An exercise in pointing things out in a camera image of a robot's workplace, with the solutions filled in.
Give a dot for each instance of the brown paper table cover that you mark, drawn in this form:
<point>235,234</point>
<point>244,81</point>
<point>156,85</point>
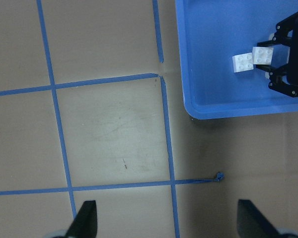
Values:
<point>91,108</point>

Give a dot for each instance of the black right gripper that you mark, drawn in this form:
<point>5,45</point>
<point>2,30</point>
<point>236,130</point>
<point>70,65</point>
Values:
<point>287,35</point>

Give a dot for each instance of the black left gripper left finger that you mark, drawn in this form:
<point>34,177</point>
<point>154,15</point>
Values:
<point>85,223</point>

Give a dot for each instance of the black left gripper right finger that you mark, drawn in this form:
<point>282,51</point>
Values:
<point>251,223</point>

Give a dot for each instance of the blue plastic tray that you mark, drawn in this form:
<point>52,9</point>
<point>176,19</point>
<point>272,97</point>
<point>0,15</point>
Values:
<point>210,33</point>

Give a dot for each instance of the white block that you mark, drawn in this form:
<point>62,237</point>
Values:
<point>242,62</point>
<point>262,55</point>

